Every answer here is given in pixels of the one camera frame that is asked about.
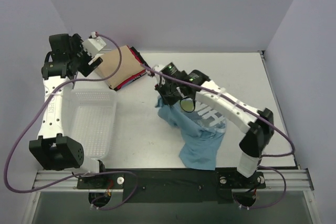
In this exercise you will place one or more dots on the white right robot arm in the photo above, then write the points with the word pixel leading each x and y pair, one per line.
pixel 255 124

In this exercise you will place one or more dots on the red folded t shirt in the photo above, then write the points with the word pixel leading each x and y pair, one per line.
pixel 138 73

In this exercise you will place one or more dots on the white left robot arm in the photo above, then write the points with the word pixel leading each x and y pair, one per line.
pixel 54 149

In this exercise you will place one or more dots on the light blue t shirt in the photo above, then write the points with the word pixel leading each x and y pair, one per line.
pixel 202 131

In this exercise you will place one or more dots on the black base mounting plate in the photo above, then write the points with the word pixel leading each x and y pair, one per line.
pixel 176 185

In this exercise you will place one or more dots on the aluminium front rail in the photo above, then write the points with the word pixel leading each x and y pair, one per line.
pixel 53 181

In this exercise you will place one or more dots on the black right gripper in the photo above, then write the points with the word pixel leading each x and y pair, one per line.
pixel 163 92

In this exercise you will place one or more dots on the black folded t shirt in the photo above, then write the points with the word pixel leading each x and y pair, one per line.
pixel 129 70

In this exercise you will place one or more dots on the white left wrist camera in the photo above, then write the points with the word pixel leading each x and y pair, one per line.
pixel 94 44

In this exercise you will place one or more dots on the beige folded t shirt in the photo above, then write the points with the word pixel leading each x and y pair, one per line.
pixel 109 64

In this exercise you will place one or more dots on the white perforated plastic basket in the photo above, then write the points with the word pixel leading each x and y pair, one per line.
pixel 92 118

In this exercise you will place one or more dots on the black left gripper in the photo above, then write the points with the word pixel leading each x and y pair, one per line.
pixel 87 64

